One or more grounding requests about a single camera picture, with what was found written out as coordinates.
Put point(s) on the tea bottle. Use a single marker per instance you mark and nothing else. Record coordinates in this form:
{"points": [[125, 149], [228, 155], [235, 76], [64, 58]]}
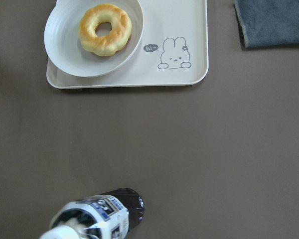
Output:
{"points": [[110, 215]]}

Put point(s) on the beige rabbit tray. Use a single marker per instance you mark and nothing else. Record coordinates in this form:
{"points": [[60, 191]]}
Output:
{"points": [[173, 50]]}

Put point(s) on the glazed donut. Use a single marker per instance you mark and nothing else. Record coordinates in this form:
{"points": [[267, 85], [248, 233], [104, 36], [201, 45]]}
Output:
{"points": [[115, 40]]}

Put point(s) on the white plate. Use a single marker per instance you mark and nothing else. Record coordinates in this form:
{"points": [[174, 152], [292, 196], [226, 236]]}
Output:
{"points": [[63, 46]]}

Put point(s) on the grey folded cloth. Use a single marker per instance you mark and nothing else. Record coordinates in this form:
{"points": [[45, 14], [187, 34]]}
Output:
{"points": [[266, 23]]}

